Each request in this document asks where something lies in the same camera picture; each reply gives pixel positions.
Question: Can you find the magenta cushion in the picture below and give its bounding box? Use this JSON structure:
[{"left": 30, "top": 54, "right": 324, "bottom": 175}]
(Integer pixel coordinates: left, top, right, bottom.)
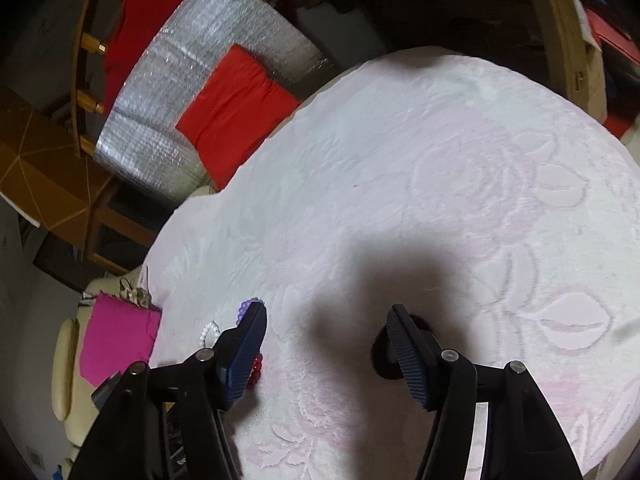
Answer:
[{"left": 79, "top": 292, "right": 160, "bottom": 387}]

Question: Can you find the black hair scrunchie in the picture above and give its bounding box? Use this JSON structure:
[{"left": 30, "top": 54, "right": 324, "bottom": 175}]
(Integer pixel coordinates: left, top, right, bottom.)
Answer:
[{"left": 370, "top": 304, "right": 440, "bottom": 384}]

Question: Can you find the purple bead bracelet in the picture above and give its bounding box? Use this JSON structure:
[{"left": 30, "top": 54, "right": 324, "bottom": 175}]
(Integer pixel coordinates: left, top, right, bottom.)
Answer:
[{"left": 234, "top": 297, "right": 265, "bottom": 328}]

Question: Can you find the beige leather armchair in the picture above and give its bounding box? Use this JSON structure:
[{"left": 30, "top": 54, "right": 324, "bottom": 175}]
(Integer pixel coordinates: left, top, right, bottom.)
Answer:
[{"left": 51, "top": 269, "right": 140, "bottom": 476}]

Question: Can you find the red cushion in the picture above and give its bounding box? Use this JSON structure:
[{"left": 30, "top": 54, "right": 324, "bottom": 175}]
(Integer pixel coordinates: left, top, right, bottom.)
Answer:
[{"left": 176, "top": 44, "right": 300, "bottom": 190}]

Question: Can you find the brown cardboard panel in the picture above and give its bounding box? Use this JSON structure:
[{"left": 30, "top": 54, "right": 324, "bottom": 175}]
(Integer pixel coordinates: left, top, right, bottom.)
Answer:
[{"left": 1, "top": 87, "right": 112, "bottom": 252}]

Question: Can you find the wooden table frame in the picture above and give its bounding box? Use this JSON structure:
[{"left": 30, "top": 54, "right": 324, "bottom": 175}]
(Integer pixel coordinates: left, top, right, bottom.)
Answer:
[{"left": 84, "top": 178, "right": 165, "bottom": 275}]

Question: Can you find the wooden spindle rail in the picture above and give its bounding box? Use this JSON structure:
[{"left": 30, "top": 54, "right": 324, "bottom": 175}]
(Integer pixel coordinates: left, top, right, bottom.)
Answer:
[{"left": 70, "top": 0, "right": 122, "bottom": 157}]

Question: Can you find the silver insulation foil sheet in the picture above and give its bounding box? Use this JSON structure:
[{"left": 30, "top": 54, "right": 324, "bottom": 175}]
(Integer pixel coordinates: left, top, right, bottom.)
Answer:
[{"left": 93, "top": 0, "right": 335, "bottom": 209}]

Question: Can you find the red bead bracelet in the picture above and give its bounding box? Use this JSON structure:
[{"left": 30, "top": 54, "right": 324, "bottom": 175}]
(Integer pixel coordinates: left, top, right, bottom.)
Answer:
[{"left": 244, "top": 352, "right": 265, "bottom": 390}]

